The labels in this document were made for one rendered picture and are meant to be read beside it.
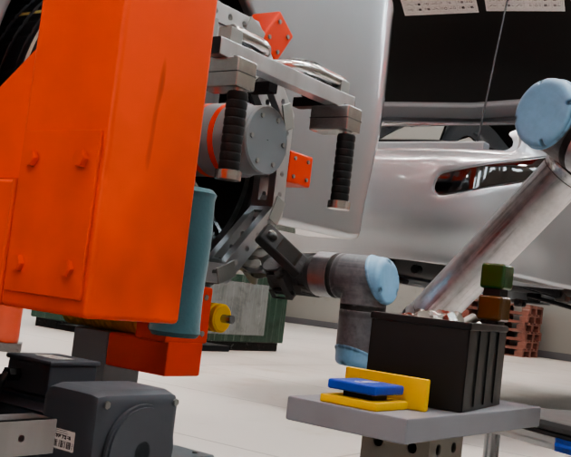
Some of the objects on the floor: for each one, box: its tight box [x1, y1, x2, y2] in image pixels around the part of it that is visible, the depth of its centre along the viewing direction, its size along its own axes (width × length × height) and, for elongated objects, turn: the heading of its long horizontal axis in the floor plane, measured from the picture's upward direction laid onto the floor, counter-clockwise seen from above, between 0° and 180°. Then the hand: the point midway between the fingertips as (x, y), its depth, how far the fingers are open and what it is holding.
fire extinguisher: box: [0, 305, 23, 353], centre depth 596 cm, size 29×29×66 cm
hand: (237, 257), depth 196 cm, fingers closed
